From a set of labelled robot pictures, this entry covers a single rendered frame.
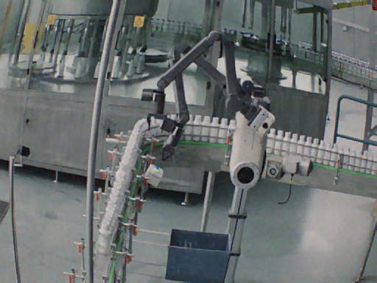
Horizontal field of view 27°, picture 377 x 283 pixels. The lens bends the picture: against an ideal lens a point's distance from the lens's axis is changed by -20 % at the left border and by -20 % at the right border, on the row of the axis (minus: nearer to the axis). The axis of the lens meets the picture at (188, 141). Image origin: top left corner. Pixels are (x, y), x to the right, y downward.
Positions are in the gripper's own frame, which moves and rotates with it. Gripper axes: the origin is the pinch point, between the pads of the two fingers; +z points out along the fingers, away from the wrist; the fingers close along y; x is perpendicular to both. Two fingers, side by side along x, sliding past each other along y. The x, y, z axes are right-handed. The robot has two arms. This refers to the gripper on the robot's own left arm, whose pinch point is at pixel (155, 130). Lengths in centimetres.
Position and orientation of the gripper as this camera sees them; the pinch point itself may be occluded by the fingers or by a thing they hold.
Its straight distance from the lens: 493.3
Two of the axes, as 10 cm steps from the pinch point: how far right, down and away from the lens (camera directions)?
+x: 0.4, -2.2, 9.7
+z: -1.3, 9.7, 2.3
